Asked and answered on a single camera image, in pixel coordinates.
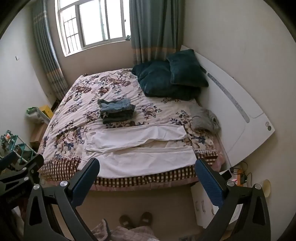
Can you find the white headboard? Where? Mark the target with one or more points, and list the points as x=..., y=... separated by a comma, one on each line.
x=233, y=97

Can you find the large dark teal pillow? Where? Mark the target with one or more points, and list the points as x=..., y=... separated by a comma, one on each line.
x=159, y=81

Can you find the teal rack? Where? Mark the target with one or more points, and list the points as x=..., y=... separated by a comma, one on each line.
x=18, y=148

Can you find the person's pink plaid trousers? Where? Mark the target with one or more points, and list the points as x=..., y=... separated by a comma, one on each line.
x=129, y=235

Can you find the white pants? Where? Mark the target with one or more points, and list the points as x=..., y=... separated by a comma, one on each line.
x=138, y=139

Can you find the brown slipper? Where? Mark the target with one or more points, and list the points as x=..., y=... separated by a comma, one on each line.
x=145, y=218
x=127, y=221

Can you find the window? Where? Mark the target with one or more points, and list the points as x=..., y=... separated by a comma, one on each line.
x=97, y=20

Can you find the yellow box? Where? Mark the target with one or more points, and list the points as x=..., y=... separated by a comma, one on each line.
x=46, y=111

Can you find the striped grey-green curtain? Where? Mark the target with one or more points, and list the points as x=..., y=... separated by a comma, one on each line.
x=49, y=58
x=155, y=30

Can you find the folded dark jeans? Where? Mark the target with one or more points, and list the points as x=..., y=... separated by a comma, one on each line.
x=120, y=115

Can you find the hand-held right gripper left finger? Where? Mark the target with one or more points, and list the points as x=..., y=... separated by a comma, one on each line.
x=85, y=183

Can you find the small dark teal pillow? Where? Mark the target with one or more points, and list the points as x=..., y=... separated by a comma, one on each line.
x=187, y=68

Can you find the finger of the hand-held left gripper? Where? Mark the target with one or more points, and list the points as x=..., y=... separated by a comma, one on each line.
x=32, y=168

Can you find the orange power strip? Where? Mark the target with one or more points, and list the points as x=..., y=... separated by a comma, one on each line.
x=239, y=177

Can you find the grey cloth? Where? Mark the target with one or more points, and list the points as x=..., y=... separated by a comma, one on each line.
x=204, y=121

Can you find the floral blanket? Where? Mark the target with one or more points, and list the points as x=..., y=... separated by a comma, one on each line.
x=92, y=92

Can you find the folded light blue jeans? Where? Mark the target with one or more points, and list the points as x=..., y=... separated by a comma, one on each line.
x=114, y=104

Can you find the round cream object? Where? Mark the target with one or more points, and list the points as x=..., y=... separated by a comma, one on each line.
x=267, y=188

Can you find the cardboard box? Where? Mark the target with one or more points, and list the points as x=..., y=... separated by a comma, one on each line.
x=38, y=135

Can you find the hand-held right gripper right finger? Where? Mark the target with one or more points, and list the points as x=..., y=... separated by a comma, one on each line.
x=209, y=183

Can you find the white bedside cabinet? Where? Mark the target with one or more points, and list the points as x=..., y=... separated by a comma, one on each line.
x=205, y=213

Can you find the green and white bag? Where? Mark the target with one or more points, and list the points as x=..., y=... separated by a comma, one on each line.
x=33, y=113

